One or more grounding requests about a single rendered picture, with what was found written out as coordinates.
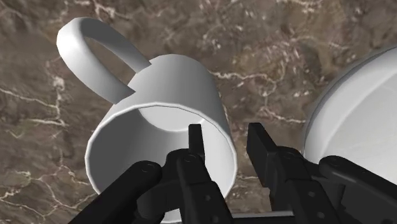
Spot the white bowl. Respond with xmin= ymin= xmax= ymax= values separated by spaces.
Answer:
xmin=300 ymin=45 xmax=397 ymax=185

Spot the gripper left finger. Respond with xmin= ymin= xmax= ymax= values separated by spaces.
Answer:
xmin=69 ymin=123 xmax=234 ymax=224

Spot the white mug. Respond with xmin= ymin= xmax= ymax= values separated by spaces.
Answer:
xmin=56 ymin=17 xmax=239 ymax=224

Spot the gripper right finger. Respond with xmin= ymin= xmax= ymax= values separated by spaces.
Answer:
xmin=246 ymin=122 xmax=397 ymax=224

